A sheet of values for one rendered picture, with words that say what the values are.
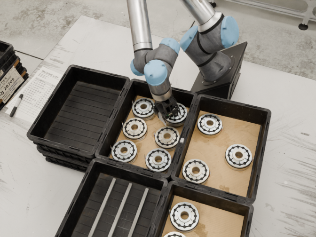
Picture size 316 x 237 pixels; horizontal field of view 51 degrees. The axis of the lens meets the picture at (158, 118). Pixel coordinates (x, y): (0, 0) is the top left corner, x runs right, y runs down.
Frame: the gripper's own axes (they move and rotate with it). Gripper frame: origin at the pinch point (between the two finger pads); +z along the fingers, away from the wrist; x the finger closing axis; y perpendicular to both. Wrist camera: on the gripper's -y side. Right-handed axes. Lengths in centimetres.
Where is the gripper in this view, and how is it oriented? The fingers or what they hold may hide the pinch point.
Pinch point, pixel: (168, 115)
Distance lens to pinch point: 138.5
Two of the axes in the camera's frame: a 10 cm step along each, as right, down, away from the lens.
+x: 8.8, -4.8, 0.8
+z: 1.8, 4.8, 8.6
